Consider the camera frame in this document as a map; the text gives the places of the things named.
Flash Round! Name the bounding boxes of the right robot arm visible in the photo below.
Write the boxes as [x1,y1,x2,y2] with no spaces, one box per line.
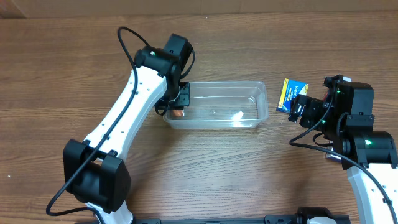
[288,75,397,223]

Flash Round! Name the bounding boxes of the orange bottle white cap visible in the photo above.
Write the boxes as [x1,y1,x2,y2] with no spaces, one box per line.
[172,110,185,119]

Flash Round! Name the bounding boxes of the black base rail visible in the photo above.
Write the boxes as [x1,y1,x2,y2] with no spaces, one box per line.
[132,207,351,224]

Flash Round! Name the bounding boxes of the red medicine box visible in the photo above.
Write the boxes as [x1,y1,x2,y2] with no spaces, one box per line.
[323,90,328,101]

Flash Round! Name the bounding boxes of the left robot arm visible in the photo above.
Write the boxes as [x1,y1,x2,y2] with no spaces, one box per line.
[63,34,195,223]

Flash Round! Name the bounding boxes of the white blue medicine box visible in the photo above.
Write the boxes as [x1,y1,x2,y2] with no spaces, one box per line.
[325,153,341,163]

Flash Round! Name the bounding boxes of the clear plastic container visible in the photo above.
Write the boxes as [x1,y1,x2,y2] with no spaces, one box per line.
[164,81,269,129]

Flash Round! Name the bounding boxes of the blue yellow VapoDrops box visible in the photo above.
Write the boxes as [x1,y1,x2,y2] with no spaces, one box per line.
[276,78,309,113]

